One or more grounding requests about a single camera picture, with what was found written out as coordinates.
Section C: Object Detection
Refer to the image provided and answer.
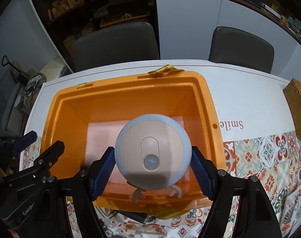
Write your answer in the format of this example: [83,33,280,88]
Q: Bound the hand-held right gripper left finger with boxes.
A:
[24,146,116,238]

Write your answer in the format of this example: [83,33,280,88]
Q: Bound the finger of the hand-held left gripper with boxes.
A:
[33,140,65,178]
[0,130,38,176]

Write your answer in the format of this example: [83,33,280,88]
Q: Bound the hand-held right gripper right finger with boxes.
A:
[191,146,283,238]

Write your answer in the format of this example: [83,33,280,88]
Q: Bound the pink round antler night light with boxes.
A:
[115,113,192,202]

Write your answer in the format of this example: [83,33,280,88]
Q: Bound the white charger plug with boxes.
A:
[133,230,166,238]

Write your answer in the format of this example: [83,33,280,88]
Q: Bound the orange plastic storage bin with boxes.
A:
[43,71,226,210]

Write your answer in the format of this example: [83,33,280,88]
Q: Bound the patterned tile table mat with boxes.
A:
[22,130,301,238]

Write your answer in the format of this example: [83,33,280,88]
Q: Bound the black ribbed device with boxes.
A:
[113,209,154,225]

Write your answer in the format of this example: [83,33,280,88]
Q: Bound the patterned cloth bag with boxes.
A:
[23,73,46,105]

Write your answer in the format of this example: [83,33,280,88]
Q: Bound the white cushion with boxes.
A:
[40,59,69,80]

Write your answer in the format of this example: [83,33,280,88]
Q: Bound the brown cardboard box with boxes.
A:
[63,33,77,57]

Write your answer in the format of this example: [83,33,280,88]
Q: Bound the gold ribbon with red print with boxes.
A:
[148,65,186,75]

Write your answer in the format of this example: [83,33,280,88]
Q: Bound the woven rattan box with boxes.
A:
[283,78,301,139]

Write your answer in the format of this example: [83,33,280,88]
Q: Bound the grey leather chair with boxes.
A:
[209,26,275,73]
[72,22,160,73]

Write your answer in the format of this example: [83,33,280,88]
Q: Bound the orange bin on shelf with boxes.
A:
[98,13,151,29]

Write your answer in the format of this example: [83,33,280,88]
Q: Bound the dark wooden shelf unit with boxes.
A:
[29,0,159,67]

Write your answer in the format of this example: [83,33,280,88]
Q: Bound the gold ribbon strap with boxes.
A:
[150,207,183,220]

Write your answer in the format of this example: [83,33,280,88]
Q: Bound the black handled shovel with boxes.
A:
[1,55,25,80]

